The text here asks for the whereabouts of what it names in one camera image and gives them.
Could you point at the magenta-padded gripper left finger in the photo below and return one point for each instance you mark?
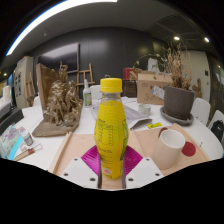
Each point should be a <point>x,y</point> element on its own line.
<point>83,173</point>

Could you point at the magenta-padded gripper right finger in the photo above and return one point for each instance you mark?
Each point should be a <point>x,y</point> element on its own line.
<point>141,173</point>

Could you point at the yellow drink bottle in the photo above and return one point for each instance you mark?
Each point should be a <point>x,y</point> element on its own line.
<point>110,126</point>

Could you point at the light wooden board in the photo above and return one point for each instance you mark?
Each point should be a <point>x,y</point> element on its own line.
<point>76,146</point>
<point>146,138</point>

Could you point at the white cup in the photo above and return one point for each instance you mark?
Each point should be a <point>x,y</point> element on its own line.
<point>166,150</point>

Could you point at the flat round red coaster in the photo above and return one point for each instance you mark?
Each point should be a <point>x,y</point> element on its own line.
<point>189,149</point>

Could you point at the paint brush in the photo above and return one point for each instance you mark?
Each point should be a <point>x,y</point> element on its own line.
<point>28,152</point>

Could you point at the grey plant saucer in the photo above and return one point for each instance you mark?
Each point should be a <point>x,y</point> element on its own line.
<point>176,120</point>

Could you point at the small round glass jar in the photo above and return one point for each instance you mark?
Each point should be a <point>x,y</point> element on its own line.
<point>144,109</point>

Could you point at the small paint bottle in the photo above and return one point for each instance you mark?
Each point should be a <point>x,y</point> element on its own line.
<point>27,138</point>

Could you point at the golden brown relief sculpture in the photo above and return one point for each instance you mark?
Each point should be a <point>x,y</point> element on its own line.
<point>61,103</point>

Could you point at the white spray bottle green label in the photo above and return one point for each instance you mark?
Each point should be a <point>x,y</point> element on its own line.
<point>87,95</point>

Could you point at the colourful book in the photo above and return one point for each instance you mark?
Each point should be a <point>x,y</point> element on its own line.
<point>9,141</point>

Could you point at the dried plant in grey pot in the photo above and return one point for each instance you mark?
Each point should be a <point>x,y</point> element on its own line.
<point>178,101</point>

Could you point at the white chair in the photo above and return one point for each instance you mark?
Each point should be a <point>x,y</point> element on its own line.
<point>201,110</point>
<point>215,116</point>
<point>96,91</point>

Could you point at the cardboard box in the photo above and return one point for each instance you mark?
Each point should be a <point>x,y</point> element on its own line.
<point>148,90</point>

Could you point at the black backpack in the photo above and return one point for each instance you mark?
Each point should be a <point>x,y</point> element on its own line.
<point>218,130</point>

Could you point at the black flat device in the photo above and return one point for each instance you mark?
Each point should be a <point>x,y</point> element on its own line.
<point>10,121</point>

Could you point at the wooden easel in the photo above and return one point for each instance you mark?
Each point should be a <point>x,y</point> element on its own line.
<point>90,76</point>

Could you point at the red box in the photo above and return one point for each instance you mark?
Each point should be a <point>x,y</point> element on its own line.
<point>128,73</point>

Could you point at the wooden figure sculpture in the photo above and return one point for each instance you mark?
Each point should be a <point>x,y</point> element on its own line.
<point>197,88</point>

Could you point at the white cabinet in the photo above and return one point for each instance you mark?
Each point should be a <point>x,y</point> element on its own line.
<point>22,81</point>

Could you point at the round ceiling spotlight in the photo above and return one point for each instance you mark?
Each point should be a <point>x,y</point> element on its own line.
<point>176,38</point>
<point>206,39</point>

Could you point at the black wall screen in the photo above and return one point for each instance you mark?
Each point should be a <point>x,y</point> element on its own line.
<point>60,56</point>

